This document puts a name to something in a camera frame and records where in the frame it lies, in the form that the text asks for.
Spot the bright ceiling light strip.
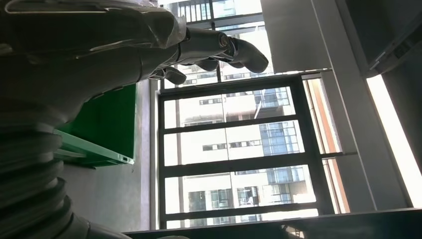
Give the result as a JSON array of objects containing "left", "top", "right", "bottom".
[{"left": 366, "top": 74, "right": 422, "bottom": 209}]

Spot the building outside window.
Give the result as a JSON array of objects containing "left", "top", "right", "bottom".
[{"left": 163, "top": 0, "right": 319, "bottom": 230}]

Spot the green plastic crate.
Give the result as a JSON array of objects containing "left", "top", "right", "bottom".
[{"left": 54, "top": 84, "right": 137, "bottom": 169}]

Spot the black window frame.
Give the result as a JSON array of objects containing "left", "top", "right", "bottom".
[{"left": 150, "top": 0, "right": 358, "bottom": 232}]

